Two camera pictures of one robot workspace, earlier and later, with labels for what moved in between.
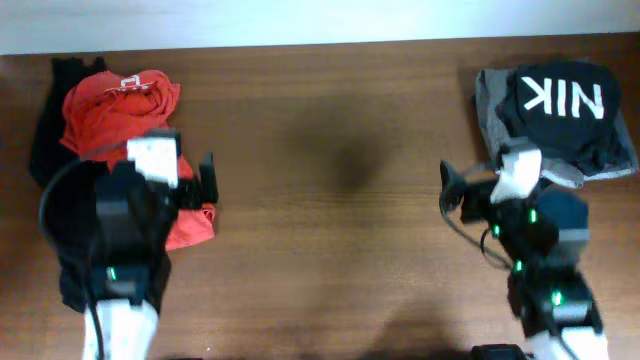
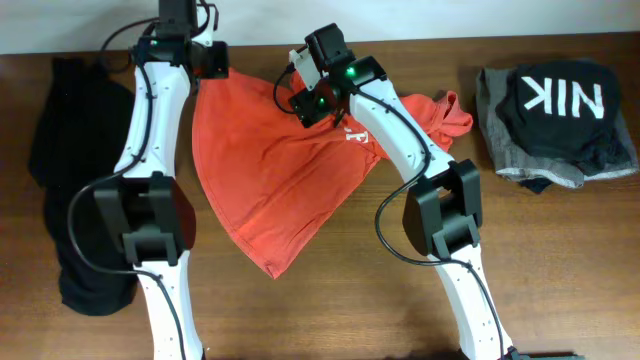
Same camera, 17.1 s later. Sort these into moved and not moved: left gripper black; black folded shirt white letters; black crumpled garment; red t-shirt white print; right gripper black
Moved: left gripper black; right gripper black; red t-shirt white print
Not moved: black crumpled garment; black folded shirt white letters
